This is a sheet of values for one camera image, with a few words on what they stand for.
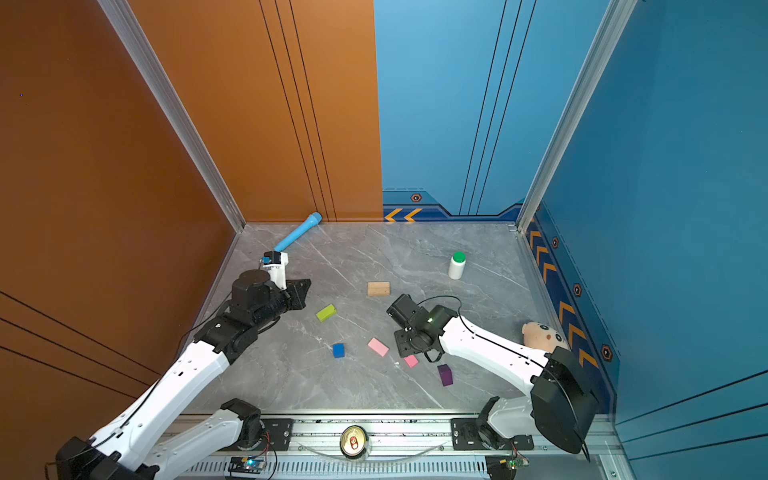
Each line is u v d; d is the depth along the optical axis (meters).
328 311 0.95
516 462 0.69
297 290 0.67
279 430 0.74
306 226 1.18
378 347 0.87
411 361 0.85
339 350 0.88
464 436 0.72
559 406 0.39
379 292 0.99
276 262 0.67
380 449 0.73
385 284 1.02
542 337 0.81
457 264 0.98
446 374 0.82
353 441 0.63
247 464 0.71
